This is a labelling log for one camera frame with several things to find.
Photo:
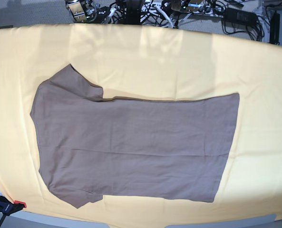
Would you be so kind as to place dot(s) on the black computer tower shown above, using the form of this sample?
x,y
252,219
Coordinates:
x,y
274,29

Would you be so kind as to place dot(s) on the black power adapter brick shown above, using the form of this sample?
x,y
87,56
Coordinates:
x,y
240,17

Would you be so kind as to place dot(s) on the yellow table cloth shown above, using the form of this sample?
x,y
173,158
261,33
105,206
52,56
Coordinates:
x,y
149,63

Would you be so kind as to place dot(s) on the blue and red clamp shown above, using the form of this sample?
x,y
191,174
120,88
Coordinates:
x,y
7,208

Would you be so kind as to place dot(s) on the brown T-shirt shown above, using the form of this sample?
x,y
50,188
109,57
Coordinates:
x,y
90,147

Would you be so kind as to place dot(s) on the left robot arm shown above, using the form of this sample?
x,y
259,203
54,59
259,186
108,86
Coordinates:
x,y
175,12

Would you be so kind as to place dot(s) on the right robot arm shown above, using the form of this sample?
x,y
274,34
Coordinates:
x,y
82,11

